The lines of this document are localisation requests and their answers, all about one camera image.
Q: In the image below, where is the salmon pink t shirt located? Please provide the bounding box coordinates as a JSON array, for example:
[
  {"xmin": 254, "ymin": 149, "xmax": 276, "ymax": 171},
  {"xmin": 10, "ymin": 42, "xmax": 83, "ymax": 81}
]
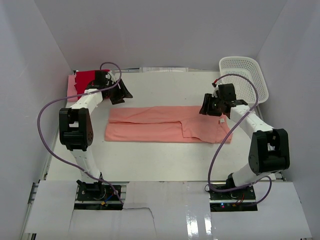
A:
[{"xmin": 104, "ymin": 105, "xmax": 232, "ymax": 144}]

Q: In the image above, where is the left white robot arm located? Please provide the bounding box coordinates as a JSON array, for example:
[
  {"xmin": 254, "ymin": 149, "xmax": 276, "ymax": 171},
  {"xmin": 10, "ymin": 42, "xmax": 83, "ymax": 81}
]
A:
[{"xmin": 59, "ymin": 70, "xmax": 133, "ymax": 184}]

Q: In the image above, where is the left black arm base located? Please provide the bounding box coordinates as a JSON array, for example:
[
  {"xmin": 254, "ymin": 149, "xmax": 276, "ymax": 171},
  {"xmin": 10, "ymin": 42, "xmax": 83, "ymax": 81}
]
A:
[{"xmin": 74, "ymin": 180, "xmax": 125, "ymax": 211}]

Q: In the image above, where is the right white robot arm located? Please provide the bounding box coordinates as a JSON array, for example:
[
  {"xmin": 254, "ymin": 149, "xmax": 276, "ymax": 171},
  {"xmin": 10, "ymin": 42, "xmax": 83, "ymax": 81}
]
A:
[{"xmin": 199, "ymin": 83, "xmax": 290, "ymax": 192}]

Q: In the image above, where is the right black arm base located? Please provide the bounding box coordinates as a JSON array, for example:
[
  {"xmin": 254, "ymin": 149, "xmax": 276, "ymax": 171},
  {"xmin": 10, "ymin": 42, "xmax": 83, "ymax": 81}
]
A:
[{"xmin": 204, "ymin": 184, "xmax": 258, "ymax": 213}]

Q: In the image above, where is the folded red t shirt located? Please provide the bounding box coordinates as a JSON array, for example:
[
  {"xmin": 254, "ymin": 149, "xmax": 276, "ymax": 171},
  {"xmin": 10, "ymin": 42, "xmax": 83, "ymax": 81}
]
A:
[{"xmin": 74, "ymin": 70, "xmax": 97, "ymax": 94}]

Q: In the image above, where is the white plastic basket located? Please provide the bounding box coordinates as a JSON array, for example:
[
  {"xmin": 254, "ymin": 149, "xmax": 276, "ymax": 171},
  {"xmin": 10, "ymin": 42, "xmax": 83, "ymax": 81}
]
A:
[{"xmin": 219, "ymin": 56, "xmax": 269, "ymax": 105}]

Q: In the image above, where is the folded light pink t shirt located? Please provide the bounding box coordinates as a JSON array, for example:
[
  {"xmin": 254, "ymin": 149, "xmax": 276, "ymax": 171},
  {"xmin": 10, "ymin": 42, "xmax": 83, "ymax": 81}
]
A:
[{"xmin": 67, "ymin": 75, "xmax": 78, "ymax": 103}]

